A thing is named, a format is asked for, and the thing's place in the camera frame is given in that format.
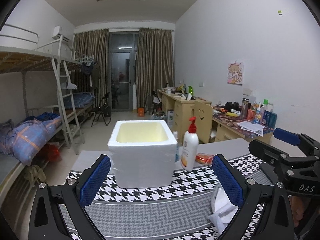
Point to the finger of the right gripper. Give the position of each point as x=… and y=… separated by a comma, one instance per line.
x=279, y=162
x=308, y=145

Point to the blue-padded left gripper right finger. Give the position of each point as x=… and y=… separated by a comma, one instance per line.
x=275, y=222

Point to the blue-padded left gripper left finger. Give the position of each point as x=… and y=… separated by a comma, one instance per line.
x=46, y=219

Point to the white plastic packaging bag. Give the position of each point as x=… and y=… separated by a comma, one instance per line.
x=223, y=210

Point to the person's right hand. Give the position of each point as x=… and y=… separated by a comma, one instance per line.
x=298, y=206

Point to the near wooden desk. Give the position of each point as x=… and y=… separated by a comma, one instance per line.
x=227, y=128

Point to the wooden desk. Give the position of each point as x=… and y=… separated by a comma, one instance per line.
x=183, y=110
x=227, y=128

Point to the red plastic bag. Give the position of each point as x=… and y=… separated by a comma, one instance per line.
x=50, y=153

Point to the red snack packet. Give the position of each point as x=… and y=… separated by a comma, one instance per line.
x=204, y=159

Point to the white lotion pump bottle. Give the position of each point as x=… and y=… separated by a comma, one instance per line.
x=190, y=144

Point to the houndstooth table mat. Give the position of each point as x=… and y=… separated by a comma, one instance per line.
x=178, y=211

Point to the far wooden desk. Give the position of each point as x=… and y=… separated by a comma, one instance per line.
x=183, y=110

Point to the white styrofoam box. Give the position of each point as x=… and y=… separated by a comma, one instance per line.
x=143, y=153

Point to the metal bunk bed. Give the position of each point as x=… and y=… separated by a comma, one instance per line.
x=47, y=85

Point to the black folding chair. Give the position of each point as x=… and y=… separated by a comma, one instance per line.
x=103, y=110

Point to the orange bucket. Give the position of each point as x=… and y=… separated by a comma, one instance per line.
x=141, y=112

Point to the right brown curtain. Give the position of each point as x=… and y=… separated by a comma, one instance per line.
x=155, y=62

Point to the brown curtain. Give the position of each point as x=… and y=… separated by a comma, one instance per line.
x=155, y=62
x=91, y=49

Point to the left brown curtain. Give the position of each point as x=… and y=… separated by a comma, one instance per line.
x=91, y=49

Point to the glass balcony door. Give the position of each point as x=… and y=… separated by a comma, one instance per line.
x=122, y=53

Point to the white air conditioner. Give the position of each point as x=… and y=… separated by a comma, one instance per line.
x=58, y=33

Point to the anime girl wall poster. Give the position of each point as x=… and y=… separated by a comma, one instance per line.
x=235, y=73

